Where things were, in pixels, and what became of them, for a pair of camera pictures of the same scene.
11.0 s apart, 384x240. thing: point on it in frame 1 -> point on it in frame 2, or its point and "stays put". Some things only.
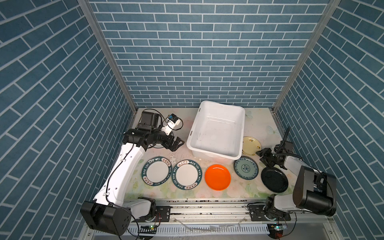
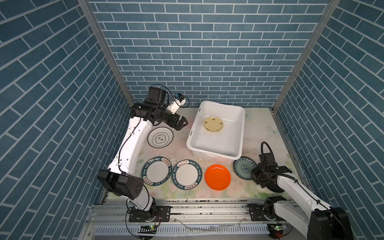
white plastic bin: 217,133 stays put
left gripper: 174,146 -> 179,125
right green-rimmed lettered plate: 186,174 stays put
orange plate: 217,177 stays put
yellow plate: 250,145 -> 213,124
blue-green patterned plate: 246,168 stays put
